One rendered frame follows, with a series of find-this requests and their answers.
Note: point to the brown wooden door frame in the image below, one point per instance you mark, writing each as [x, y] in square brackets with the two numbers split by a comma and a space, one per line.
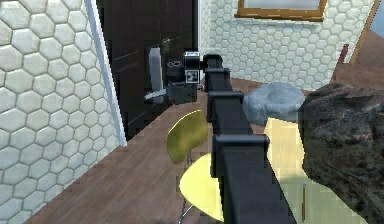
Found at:
[365, 31]

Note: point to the yellow chair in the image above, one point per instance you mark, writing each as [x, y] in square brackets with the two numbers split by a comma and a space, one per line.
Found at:
[196, 186]

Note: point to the dark brown room door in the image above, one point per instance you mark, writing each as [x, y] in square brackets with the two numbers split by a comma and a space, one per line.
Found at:
[133, 50]

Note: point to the dark mottled rock shape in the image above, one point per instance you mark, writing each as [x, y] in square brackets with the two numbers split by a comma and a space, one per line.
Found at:
[346, 143]

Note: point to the white door frame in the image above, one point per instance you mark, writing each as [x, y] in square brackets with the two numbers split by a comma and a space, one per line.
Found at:
[106, 76]

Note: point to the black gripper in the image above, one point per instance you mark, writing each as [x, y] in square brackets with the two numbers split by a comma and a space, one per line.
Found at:
[181, 93]

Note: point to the wooden framed window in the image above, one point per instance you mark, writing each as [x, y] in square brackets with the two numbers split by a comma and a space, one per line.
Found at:
[281, 12]

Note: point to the pale yellow table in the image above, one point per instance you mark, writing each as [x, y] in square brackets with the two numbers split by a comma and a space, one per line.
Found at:
[286, 160]

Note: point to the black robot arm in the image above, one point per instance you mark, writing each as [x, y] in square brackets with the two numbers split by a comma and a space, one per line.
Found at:
[246, 173]

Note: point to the small red upright object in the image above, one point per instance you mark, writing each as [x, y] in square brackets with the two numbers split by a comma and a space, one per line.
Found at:
[343, 54]

